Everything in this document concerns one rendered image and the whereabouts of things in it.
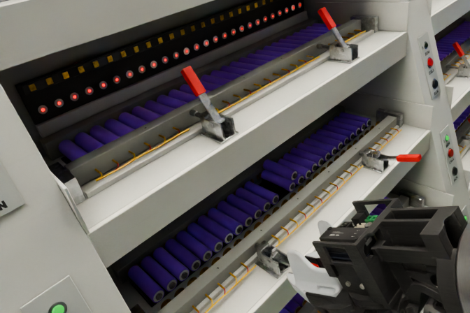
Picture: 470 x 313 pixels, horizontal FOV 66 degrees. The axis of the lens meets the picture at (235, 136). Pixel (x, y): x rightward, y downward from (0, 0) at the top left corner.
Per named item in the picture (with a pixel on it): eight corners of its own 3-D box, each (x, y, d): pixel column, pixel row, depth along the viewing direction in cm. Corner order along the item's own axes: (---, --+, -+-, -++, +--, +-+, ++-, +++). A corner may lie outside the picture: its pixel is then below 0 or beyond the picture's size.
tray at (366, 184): (429, 149, 71) (433, 106, 67) (187, 413, 39) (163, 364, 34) (339, 125, 85) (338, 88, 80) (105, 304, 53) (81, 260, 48)
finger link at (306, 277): (271, 240, 42) (333, 237, 35) (294, 283, 43) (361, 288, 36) (254, 257, 40) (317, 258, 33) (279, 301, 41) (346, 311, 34)
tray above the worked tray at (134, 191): (406, 56, 66) (411, -26, 59) (105, 270, 34) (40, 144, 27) (314, 46, 80) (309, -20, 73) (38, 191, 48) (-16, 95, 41)
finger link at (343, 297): (319, 270, 39) (393, 273, 33) (326, 284, 39) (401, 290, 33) (296, 301, 36) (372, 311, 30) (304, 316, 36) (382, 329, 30)
